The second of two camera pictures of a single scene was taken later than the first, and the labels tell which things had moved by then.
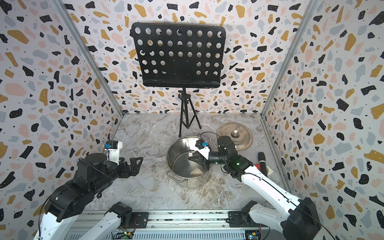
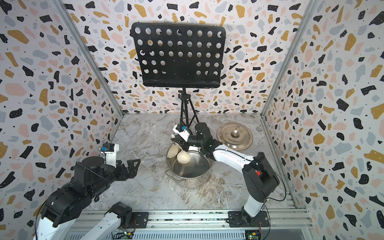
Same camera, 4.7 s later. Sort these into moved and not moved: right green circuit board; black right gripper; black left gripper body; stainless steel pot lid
Moved: black right gripper
Not moved: black left gripper body; right green circuit board; stainless steel pot lid
